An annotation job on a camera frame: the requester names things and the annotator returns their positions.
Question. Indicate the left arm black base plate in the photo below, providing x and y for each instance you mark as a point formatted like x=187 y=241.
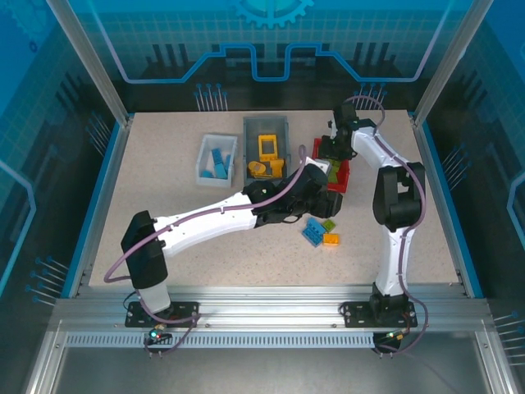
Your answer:
x=184 y=312

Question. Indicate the aluminium mounting rail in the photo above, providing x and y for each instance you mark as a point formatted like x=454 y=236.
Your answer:
x=266 y=308

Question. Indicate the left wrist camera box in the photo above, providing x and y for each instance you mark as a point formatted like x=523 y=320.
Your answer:
x=322 y=165

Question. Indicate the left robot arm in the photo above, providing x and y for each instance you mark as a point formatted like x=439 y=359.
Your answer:
x=197 y=223

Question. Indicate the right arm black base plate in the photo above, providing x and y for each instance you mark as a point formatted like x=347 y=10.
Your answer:
x=357 y=314

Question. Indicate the blue table edge strip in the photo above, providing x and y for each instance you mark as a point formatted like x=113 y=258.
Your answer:
x=435 y=164
x=108 y=164

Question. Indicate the small circuit board with light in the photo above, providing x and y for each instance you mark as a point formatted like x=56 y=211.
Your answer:
x=158 y=334
x=393 y=337

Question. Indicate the blue sloped lego brick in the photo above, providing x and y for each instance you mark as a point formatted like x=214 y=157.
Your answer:
x=222 y=170

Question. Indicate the yellow rounded lego piece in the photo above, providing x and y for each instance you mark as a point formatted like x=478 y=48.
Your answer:
x=256 y=168

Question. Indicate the yellow lego window frame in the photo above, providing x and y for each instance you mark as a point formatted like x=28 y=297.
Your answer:
x=268 y=157

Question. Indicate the small green lego brick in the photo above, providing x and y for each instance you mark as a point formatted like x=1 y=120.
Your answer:
x=329 y=225

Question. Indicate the small yellow lego brick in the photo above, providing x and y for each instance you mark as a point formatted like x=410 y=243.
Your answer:
x=331 y=239

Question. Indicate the white plastic bin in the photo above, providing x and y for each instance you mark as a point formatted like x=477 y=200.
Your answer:
x=205 y=143

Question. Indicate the gray plastic bin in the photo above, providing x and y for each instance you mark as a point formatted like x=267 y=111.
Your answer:
x=254 y=131

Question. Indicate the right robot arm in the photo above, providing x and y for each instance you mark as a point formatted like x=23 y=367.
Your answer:
x=393 y=262

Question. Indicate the aluminium frame post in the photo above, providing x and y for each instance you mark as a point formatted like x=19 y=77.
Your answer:
x=451 y=65
x=90 y=65

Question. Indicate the aluminium base frame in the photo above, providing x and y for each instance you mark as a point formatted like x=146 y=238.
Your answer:
x=266 y=369

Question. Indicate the red plastic bin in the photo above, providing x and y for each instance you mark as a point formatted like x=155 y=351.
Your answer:
x=342 y=186

